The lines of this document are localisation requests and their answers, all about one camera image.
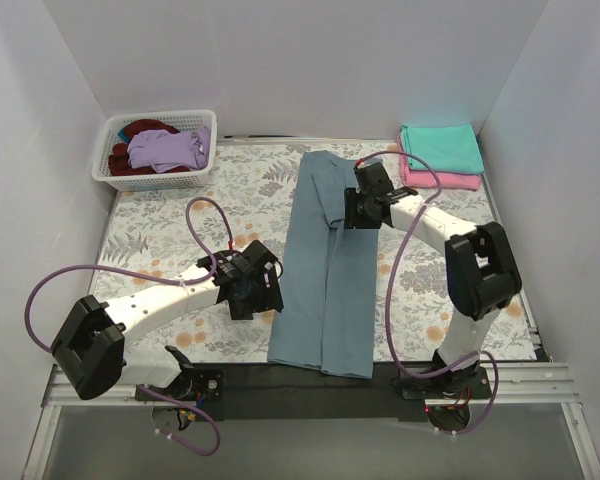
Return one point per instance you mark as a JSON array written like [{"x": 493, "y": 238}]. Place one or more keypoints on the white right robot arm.
[{"x": 481, "y": 272}]

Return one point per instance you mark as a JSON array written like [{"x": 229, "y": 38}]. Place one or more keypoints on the floral patterned table mat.
[{"x": 249, "y": 197}]

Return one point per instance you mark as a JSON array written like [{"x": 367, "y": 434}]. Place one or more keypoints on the dark red garment in basket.
[{"x": 119, "y": 160}]

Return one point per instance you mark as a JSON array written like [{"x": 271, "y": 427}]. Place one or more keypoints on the folded pink t-shirt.
[{"x": 424, "y": 179}]

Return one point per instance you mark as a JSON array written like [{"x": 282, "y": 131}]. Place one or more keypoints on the lilac t-shirt in basket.
[{"x": 163, "y": 151}]

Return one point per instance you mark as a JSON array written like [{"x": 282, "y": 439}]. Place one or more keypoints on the folded teal t-shirt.
[{"x": 451, "y": 149}]

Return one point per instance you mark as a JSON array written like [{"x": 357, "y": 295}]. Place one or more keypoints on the teal garment in basket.
[{"x": 122, "y": 135}]

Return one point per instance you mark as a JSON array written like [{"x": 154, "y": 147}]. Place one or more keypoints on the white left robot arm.
[{"x": 96, "y": 345}]

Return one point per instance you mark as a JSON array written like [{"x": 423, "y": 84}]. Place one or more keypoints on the blue-grey t-shirt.
[{"x": 329, "y": 282}]

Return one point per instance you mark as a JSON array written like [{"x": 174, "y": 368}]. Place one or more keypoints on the white plastic laundry basket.
[{"x": 183, "y": 120}]

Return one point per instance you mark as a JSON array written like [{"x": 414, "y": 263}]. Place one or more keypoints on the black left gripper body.
[{"x": 252, "y": 301}]

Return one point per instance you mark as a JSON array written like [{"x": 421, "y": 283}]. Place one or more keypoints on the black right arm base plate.
[{"x": 470, "y": 383}]

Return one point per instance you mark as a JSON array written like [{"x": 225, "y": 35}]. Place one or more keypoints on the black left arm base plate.
[{"x": 194, "y": 384}]

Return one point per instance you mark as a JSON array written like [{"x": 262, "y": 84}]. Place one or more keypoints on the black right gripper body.
[{"x": 356, "y": 212}]

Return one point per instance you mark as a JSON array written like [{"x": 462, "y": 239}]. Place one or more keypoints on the aluminium front frame rail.
[{"x": 518, "y": 382}]

